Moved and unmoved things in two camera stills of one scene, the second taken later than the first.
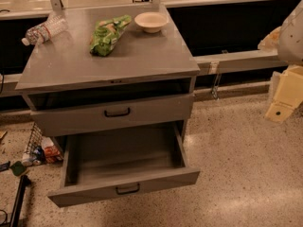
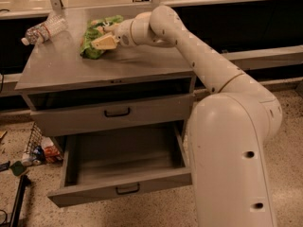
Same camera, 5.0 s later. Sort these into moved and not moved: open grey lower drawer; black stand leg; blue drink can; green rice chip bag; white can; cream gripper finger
Moved: cream gripper finger; green rice chip bag
Not moved: open grey lower drawer; blue drink can; black stand leg; white can
